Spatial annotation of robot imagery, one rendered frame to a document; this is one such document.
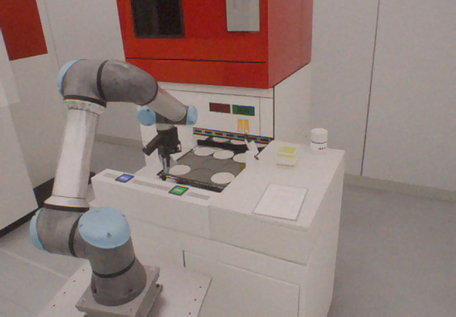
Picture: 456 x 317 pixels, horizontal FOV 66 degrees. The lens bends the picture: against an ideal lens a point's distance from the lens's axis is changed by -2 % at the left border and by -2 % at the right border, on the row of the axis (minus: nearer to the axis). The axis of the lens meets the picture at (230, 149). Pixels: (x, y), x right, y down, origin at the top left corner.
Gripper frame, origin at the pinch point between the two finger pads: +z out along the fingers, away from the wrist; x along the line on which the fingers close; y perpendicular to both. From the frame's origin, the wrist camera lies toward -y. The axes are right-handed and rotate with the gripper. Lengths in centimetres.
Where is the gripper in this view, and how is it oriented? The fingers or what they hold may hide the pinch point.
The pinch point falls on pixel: (165, 172)
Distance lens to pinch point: 161.2
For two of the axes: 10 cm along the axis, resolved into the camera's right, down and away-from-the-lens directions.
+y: 8.0, -2.7, 5.3
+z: 0.4, 9.2, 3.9
